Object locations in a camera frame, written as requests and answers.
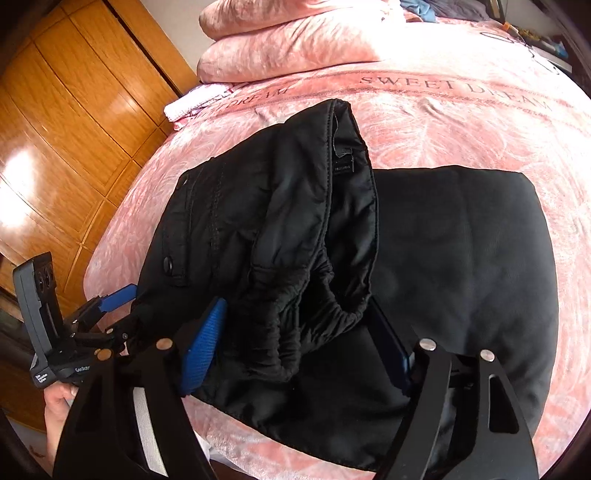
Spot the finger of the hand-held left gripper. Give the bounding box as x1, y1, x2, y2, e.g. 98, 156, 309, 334
68, 284, 139, 334
95, 318, 141, 360

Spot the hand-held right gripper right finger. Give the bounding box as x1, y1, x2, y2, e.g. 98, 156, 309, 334
368, 299, 539, 480

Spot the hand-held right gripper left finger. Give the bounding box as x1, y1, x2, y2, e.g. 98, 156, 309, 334
53, 296, 228, 480

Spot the black quilted jacket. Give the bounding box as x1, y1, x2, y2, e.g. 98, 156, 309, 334
124, 98, 560, 472

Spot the person's left hand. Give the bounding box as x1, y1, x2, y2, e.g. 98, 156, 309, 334
43, 384, 78, 464

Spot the wooden wardrobe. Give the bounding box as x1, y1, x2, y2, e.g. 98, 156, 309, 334
0, 0, 200, 435

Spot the folded white pink cloth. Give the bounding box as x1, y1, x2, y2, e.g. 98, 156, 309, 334
164, 84, 232, 123

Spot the bed with pink blanket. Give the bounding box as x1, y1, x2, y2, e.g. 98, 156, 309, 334
83, 11, 591, 480

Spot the large pink plush pillow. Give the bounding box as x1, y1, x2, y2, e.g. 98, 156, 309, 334
196, 32, 393, 85

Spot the small pink plush pillow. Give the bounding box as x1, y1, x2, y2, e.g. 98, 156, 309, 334
198, 0, 407, 41

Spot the cluttered bedside table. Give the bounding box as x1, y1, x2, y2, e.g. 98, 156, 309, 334
501, 18, 575, 75

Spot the blue cloth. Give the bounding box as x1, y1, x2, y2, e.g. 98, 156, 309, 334
399, 0, 437, 24

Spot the dark grey pillow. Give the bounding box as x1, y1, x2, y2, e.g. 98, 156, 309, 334
431, 0, 497, 20

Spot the black cable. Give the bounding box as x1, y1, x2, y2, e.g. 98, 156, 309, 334
480, 31, 561, 75

